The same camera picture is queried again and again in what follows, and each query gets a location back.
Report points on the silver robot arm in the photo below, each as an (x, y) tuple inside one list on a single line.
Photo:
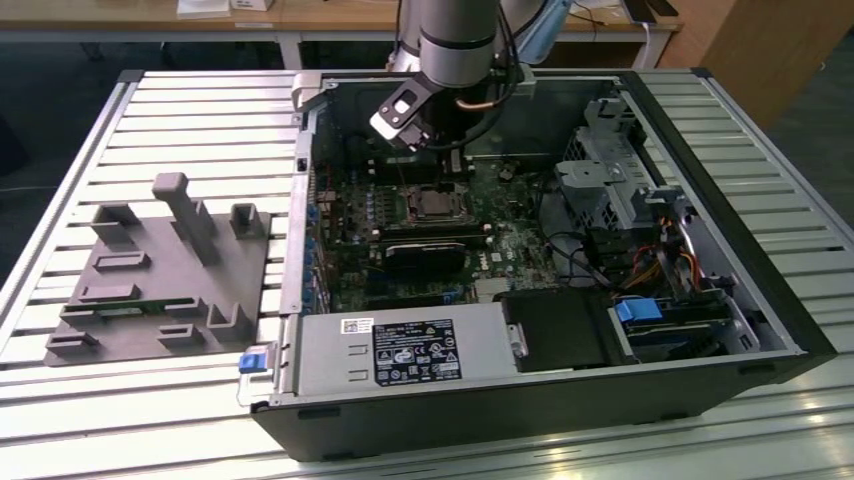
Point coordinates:
[(461, 45)]

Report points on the wooden cabinet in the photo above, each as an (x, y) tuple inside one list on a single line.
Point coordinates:
[(768, 50)]

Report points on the black disk drive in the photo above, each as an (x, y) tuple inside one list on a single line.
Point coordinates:
[(668, 340)]

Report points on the black plastic shroud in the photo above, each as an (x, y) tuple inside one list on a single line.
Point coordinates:
[(554, 330)]

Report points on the flat black device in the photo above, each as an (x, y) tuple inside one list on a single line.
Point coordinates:
[(644, 10)]

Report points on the blue plastic latch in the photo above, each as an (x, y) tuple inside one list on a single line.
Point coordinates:
[(253, 362)]

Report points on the black graphics card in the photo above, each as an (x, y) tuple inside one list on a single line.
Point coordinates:
[(427, 260)]

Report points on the green RAM stick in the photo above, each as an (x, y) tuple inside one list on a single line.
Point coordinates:
[(121, 312)]

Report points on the CPU socket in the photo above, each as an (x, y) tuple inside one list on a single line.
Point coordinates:
[(437, 219)]

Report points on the silver power supply with label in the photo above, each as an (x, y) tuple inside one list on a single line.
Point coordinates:
[(321, 360)]

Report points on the blue disk carrier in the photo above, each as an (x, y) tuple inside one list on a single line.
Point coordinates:
[(637, 312)]

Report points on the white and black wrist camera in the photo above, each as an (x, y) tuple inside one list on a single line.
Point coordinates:
[(401, 112)]

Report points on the grey parts rack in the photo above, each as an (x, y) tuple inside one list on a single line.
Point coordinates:
[(161, 280)]

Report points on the round silver coin battery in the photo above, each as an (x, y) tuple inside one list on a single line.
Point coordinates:
[(506, 174)]

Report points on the large white box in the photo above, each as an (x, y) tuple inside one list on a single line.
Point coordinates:
[(203, 7)]

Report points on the small white box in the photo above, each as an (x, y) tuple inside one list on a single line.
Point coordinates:
[(253, 5)]

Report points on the black PC case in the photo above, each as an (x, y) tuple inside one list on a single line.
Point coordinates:
[(468, 425)]

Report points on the silver CPU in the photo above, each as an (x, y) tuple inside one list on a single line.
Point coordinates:
[(438, 201)]

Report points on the perforated metal drive cage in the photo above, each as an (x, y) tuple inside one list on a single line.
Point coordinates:
[(588, 172)]

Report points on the green motherboard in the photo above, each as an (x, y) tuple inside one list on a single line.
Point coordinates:
[(521, 250)]

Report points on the wooden desk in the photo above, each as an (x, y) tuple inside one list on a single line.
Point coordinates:
[(134, 25)]

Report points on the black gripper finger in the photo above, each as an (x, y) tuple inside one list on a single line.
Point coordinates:
[(456, 162)]

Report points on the small silver heat sink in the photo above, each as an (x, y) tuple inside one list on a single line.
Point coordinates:
[(490, 290)]

